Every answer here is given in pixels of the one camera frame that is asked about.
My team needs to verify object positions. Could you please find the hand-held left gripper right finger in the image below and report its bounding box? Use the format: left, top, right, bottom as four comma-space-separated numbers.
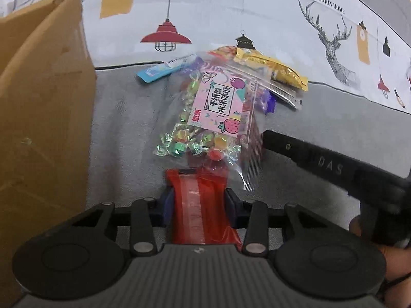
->
224, 188, 333, 256

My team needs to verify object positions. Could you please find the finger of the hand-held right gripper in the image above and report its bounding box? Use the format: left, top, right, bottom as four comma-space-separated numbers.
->
263, 130, 301, 167

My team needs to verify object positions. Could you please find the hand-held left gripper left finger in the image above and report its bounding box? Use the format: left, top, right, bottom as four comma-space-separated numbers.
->
69, 189, 175, 255

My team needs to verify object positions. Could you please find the red snack packet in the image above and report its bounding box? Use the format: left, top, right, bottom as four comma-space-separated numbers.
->
165, 168, 243, 251

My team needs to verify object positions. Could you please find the purple snack packet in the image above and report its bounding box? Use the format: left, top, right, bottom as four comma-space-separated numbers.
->
257, 88, 277, 114

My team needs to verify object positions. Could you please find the silver snack packet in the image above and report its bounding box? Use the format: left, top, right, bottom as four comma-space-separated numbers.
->
257, 77, 304, 111

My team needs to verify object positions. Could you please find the yellow snack packet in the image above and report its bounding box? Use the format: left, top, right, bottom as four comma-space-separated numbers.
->
233, 47, 309, 92

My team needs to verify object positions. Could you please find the clear candy bag pink label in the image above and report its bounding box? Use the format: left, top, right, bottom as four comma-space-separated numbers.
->
154, 59, 273, 191

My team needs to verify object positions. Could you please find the orange snack packet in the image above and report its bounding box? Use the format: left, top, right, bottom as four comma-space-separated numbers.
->
207, 45, 238, 59

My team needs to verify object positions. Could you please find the blue snack packet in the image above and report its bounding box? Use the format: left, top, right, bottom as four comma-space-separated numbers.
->
136, 54, 198, 84

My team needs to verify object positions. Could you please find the cardboard box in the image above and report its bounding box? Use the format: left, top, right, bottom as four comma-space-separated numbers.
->
0, 0, 97, 307

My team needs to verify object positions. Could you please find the person's right hand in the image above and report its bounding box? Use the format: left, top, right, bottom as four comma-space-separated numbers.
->
349, 216, 411, 284

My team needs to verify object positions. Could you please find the printed grey bed sheet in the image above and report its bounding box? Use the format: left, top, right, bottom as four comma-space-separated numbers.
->
6, 0, 411, 254

